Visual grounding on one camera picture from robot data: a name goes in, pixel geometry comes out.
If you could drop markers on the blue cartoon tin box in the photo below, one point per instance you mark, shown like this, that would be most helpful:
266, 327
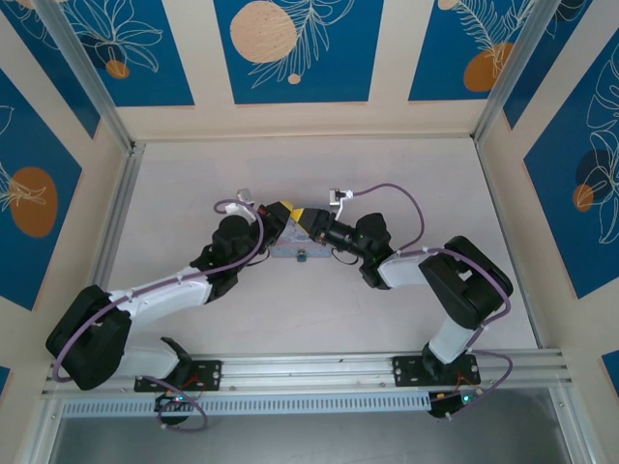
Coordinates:
302, 239

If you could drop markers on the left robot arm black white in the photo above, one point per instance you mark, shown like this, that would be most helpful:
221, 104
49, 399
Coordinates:
87, 338

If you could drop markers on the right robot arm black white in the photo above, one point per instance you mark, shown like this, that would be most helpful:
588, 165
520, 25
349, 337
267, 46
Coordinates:
464, 285

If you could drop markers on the black controller board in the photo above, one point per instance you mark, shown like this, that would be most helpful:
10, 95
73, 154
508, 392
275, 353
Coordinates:
176, 402
452, 401

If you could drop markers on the grey metal sheet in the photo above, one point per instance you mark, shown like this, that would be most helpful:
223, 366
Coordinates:
309, 442

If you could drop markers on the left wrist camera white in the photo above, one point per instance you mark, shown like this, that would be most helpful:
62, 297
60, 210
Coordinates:
240, 200

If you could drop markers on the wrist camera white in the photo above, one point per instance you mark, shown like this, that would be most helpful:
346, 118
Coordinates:
338, 198
240, 200

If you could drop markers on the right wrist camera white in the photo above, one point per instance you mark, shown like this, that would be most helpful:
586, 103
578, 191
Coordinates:
338, 198

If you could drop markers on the aluminium side rail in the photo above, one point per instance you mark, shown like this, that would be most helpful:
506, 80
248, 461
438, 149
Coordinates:
121, 217
508, 217

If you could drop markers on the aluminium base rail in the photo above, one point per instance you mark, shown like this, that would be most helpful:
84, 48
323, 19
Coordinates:
309, 369

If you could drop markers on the blue floral wall panel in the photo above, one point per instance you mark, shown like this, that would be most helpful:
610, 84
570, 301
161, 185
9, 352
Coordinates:
145, 48
459, 48
34, 193
300, 48
580, 193

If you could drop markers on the aluminium frame post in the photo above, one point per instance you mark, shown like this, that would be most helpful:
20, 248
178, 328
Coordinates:
512, 67
87, 72

